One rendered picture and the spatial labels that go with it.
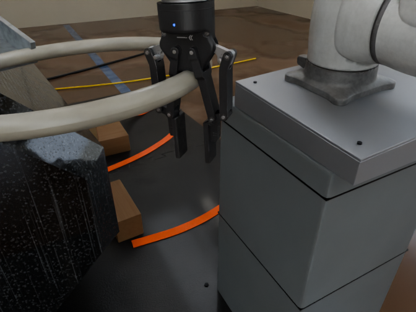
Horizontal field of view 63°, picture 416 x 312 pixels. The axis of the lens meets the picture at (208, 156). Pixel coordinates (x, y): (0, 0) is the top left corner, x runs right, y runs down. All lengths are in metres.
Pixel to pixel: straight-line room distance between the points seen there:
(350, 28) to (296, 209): 0.37
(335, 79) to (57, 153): 0.72
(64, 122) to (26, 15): 5.97
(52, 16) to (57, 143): 5.44
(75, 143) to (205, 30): 0.66
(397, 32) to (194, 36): 0.36
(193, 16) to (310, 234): 0.50
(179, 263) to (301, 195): 0.87
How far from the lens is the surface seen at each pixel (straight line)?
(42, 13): 6.37
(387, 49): 0.70
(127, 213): 1.57
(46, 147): 1.00
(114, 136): 2.19
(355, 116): 0.73
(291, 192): 0.76
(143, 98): 0.43
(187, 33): 0.46
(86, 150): 1.06
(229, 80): 0.49
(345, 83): 0.79
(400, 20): 0.69
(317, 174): 0.68
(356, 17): 0.73
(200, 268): 1.48
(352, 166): 0.62
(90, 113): 0.41
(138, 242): 1.59
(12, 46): 0.93
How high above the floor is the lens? 1.15
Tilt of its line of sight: 32 degrees down
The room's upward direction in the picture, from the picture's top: straight up
